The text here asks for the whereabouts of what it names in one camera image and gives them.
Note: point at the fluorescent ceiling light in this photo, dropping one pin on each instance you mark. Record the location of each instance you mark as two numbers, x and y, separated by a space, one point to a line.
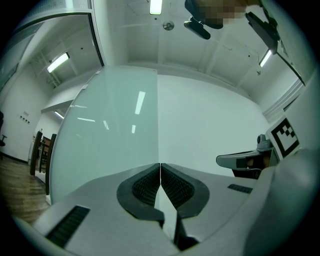
58 62

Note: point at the slanted ceiling light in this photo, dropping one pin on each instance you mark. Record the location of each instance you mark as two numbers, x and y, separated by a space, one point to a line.
265 58

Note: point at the round ceiling smoke detector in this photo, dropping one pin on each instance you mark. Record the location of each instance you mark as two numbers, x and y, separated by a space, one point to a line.
168 25

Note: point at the person's face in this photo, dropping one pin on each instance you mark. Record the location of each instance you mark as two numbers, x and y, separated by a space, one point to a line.
225 12

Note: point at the long ceiling light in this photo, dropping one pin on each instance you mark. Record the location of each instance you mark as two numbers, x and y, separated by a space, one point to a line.
155 6

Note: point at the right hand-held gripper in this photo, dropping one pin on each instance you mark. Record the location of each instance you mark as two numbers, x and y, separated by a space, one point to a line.
285 140

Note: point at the distant ceiling light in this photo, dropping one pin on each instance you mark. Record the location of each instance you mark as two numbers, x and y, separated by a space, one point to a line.
59 114

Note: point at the dark wooden table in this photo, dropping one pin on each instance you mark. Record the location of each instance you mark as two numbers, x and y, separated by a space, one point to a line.
36 152

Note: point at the black head-mounted camera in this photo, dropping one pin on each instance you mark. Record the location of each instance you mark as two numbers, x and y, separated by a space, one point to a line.
197 28

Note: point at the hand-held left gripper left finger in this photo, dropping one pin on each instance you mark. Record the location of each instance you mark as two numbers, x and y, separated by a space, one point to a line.
100 220

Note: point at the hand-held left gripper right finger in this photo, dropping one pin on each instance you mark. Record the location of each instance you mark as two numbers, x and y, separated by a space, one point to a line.
220 205

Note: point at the wall switch panel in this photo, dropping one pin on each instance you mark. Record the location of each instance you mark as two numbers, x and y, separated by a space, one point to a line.
25 120

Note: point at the black chest pack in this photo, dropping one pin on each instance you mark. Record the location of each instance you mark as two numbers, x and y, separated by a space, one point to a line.
265 30

